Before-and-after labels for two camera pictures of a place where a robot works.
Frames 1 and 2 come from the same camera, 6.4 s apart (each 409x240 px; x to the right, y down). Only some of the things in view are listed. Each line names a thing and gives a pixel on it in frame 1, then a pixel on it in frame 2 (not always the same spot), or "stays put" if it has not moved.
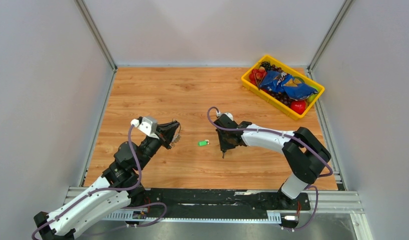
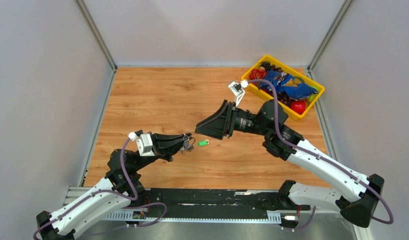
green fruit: x=312 y=97 stays put
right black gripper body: x=224 y=143 → x=236 y=119
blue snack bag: x=279 y=82 stays put
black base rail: x=160 y=201 stays put
